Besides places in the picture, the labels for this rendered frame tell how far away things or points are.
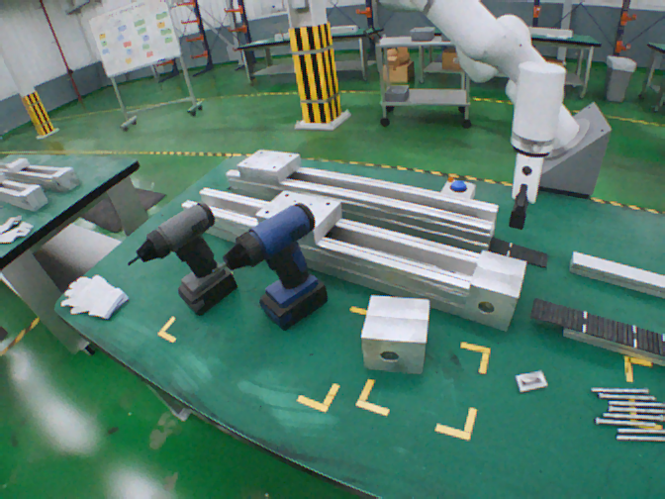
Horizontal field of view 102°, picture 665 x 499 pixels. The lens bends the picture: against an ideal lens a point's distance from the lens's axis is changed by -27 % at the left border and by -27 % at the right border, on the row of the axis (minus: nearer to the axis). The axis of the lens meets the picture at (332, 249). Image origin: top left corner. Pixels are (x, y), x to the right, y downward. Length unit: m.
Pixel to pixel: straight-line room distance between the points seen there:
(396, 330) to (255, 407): 0.27
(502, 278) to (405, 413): 0.29
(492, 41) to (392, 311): 0.50
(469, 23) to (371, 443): 0.71
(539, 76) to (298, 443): 0.71
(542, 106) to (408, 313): 0.43
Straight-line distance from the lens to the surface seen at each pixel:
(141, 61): 6.28
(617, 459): 0.66
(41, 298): 1.94
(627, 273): 0.90
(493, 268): 0.68
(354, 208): 0.91
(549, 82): 0.67
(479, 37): 0.68
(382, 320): 0.58
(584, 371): 0.71
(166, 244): 0.71
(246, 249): 0.58
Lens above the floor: 1.32
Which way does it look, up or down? 39 degrees down
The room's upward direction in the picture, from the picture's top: 9 degrees counter-clockwise
